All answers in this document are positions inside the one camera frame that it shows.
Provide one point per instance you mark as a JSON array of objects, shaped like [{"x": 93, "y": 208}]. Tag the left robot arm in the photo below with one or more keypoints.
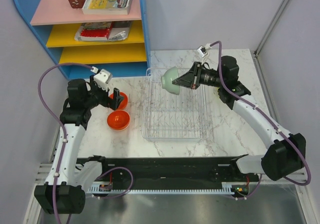
[{"x": 64, "y": 189}]

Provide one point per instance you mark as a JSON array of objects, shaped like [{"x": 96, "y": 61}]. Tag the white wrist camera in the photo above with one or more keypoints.
[
  {"x": 204, "y": 50},
  {"x": 101, "y": 77}
]

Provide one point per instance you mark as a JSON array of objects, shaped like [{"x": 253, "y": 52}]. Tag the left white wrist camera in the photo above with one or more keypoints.
[{"x": 101, "y": 77}]

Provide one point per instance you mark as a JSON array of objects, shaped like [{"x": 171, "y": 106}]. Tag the yellow-green bowl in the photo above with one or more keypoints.
[{"x": 215, "y": 94}]

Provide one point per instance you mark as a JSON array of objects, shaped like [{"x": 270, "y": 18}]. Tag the blue shelf unit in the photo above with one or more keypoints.
[{"x": 54, "y": 23}]

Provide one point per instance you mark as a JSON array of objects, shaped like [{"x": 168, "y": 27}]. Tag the white slotted cable duct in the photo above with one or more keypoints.
[{"x": 100, "y": 189}]

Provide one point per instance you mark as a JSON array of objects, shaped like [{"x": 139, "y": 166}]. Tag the pale green ceramic bowl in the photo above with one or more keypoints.
[{"x": 167, "y": 81}]

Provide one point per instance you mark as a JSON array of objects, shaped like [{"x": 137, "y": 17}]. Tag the yellow cover book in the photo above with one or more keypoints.
[{"x": 107, "y": 7}]

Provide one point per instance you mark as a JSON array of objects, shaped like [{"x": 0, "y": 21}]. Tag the aluminium corner post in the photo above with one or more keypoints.
[{"x": 275, "y": 19}]

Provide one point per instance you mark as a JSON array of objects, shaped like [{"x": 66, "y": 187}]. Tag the white wire dish rack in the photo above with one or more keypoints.
[{"x": 169, "y": 117}]

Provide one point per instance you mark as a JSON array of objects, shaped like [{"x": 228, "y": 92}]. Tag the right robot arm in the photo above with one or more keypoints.
[{"x": 285, "y": 151}]

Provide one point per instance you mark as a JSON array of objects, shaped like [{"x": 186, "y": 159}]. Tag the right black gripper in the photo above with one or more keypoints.
[{"x": 191, "y": 79}]

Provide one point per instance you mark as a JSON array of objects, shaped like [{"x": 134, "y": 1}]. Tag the red edged book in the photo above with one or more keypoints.
[{"x": 105, "y": 25}]

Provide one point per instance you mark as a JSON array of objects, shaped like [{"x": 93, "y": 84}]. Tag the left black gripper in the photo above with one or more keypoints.
[{"x": 112, "y": 104}]

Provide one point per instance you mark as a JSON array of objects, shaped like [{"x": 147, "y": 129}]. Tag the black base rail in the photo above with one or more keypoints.
[{"x": 188, "y": 173}]

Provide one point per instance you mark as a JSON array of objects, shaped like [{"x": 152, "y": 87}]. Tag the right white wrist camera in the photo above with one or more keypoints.
[{"x": 204, "y": 50}]

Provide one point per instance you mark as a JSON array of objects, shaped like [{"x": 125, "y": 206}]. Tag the orange bowl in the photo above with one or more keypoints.
[
  {"x": 118, "y": 120},
  {"x": 117, "y": 101}
]

